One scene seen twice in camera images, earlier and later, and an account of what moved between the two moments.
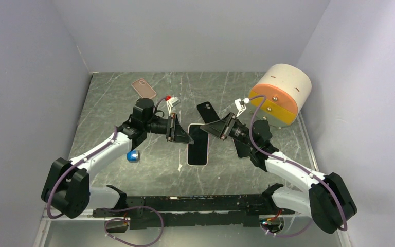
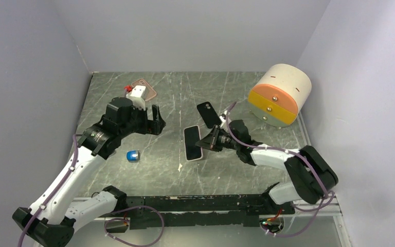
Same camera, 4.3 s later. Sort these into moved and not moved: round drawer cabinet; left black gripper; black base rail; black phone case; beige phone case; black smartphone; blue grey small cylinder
Moved: left black gripper; beige phone case; black smartphone
Not moved: blue grey small cylinder; round drawer cabinet; black phone case; black base rail
